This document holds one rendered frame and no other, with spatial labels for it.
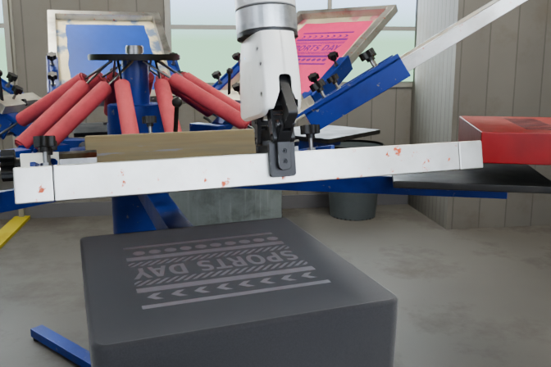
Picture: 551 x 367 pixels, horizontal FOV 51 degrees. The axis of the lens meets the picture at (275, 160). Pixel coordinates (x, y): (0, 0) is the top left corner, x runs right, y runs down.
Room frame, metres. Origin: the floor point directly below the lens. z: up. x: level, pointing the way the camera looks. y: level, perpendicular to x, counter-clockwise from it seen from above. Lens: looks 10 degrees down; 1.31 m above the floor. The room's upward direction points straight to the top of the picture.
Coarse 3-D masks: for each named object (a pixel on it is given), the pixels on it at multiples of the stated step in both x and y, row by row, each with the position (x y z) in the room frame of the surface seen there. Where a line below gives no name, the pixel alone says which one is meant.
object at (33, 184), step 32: (160, 160) 0.63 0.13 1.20; (192, 160) 0.64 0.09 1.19; (224, 160) 0.66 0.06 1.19; (256, 160) 0.67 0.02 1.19; (320, 160) 0.70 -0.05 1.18; (352, 160) 0.71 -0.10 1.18; (384, 160) 0.73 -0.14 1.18; (416, 160) 0.74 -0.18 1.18; (448, 160) 0.76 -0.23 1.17; (480, 160) 0.77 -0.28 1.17; (32, 192) 0.58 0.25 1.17; (64, 192) 0.59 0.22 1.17; (96, 192) 0.60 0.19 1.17; (128, 192) 0.61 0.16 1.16; (160, 192) 0.62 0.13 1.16
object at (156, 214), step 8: (144, 200) 1.68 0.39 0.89; (152, 200) 1.56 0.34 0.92; (160, 200) 1.56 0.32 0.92; (168, 200) 1.56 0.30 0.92; (144, 208) 1.69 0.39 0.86; (152, 208) 1.53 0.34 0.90; (160, 208) 1.47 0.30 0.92; (168, 208) 1.47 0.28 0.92; (176, 208) 1.47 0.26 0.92; (152, 216) 1.54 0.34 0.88; (160, 216) 1.40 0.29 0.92; (168, 216) 1.39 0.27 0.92; (176, 216) 1.39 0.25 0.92; (184, 216) 1.39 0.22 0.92; (160, 224) 1.40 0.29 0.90; (168, 224) 1.32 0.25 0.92; (176, 224) 1.32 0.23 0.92; (184, 224) 1.32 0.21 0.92
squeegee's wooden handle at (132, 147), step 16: (96, 144) 1.16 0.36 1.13; (112, 144) 1.17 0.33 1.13; (128, 144) 1.18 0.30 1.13; (144, 144) 1.19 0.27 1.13; (160, 144) 1.21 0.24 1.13; (176, 144) 1.22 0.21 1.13; (192, 144) 1.23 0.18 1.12; (208, 144) 1.24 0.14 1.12; (224, 144) 1.25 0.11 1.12; (240, 144) 1.26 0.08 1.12; (112, 160) 1.17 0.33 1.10; (128, 160) 1.18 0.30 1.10
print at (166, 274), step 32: (128, 256) 1.01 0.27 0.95; (160, 256) 1.01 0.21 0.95; (192, 256) 1.01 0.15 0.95; (224, 256) 1.01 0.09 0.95; (256, 256) 1.01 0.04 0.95; (288, 256) 1.01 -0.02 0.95; (160, 288) 0.86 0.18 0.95; (192, 288) 0.86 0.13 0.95; (224, 288) 0.86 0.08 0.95; (256, 288) 0.86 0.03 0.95; (288, 288) 0.86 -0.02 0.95
